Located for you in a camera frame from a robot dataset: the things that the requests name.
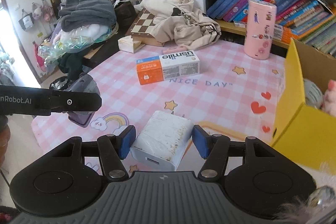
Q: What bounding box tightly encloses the clear tape roll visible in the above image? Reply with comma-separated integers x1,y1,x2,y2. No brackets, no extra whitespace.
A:
303,79,323,109

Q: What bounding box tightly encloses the white power adapter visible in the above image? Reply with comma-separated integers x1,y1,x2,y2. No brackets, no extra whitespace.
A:
130,110,194,172

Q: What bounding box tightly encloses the small orange box on shelf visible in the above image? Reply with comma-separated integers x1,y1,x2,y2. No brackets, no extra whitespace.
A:
273,24,298,44

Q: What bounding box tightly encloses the pink plush pig toy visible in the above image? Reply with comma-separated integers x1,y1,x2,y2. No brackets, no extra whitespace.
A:
322,80,336,117

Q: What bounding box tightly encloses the grey folded blanket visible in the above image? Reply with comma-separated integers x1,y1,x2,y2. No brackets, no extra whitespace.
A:
59,0,117,32

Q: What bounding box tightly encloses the beige cloth bag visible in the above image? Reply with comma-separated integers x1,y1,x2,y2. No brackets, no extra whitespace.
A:
140,0,221,50

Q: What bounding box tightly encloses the orange white usmile box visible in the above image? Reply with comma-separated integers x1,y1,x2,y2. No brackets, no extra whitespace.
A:
136,51,200,85

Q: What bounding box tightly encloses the yellow cardboard box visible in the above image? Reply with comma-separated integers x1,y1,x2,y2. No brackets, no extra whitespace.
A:
271,40,335,174

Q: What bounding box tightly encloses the row of books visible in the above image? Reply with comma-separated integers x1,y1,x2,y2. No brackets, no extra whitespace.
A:
206,0,335,42

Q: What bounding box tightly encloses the white wedge block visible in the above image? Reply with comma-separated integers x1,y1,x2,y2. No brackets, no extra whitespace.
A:
118,35,145,53

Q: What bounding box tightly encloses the wooden chessboard box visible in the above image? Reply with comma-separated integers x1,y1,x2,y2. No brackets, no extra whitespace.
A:
126,9,164,47

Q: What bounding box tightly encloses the iridescent plastic wrap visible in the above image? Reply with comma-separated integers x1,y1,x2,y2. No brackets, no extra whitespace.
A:
37,23,119,68

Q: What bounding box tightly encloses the pink cylindrical container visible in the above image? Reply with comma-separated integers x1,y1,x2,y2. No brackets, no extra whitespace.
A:
244,0,277,60

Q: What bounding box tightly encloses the pink checkered table mat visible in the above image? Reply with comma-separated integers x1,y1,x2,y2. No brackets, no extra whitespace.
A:
30,39,289,175

